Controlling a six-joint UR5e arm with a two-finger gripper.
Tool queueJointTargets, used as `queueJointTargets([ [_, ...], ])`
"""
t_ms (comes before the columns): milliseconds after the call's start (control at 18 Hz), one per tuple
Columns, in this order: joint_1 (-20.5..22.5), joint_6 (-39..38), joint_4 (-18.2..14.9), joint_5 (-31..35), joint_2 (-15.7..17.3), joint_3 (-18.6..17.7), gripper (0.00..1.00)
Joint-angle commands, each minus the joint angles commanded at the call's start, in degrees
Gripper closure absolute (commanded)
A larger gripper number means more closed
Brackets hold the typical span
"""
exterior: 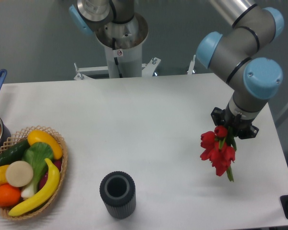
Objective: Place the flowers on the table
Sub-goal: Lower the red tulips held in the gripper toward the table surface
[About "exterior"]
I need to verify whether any green cucumber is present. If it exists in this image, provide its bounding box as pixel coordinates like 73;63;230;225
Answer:
0;139;30;166

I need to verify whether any yellow banana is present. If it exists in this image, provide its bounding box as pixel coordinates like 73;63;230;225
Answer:
8;158;60;217

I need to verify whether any green bok choy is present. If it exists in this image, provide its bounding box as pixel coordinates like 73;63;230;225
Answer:
21;142;54;199

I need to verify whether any orange fruit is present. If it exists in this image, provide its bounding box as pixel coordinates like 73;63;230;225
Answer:
0;184;21;207

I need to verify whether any dark grey ribbed vase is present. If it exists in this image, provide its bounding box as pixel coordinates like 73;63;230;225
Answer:
99;171;136;219

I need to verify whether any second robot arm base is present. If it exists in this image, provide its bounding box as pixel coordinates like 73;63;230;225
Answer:
69;0;148;78

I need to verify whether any red tulip bouquet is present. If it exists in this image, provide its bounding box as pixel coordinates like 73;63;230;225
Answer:
200;125;237;182

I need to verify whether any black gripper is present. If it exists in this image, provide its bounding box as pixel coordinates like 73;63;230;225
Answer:
211;107;259;139

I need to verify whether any beige round disc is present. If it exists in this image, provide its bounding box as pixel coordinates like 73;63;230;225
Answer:
5;161;34;187

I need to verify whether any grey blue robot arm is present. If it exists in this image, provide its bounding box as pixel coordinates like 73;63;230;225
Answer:
196;0;284;139

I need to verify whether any woven wicker basket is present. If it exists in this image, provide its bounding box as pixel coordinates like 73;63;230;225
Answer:
0;126;68;221

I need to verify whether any white metal mounting frame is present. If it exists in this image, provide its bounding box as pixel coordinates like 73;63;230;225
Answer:
73;54;196;81

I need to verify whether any dark red vegetable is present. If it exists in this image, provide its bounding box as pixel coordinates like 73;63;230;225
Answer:
38;159;62;190

